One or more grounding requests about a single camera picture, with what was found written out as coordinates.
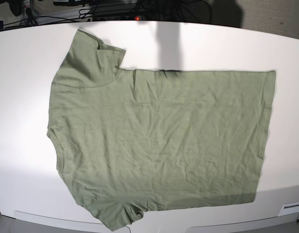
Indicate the green T-shirt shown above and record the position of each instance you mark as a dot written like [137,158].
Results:
[132,141]

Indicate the black power strip red light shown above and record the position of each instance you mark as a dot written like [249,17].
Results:
[122,18]

